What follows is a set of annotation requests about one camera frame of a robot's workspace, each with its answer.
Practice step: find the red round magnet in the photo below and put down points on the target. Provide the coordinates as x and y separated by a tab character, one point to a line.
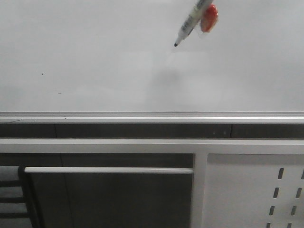
209	19

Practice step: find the white whiteboard marker pen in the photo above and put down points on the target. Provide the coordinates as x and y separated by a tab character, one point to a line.
192	19

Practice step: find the white perforated metal panel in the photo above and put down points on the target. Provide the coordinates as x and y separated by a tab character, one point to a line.
254	191

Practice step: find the white metal stand frame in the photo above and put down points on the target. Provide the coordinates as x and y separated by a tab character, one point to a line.
200	149

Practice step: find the whiteboard with aluminium frame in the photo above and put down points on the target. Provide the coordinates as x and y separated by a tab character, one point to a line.
81	61

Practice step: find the white horizontal rail bar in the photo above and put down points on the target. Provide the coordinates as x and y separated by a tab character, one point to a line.
115	170

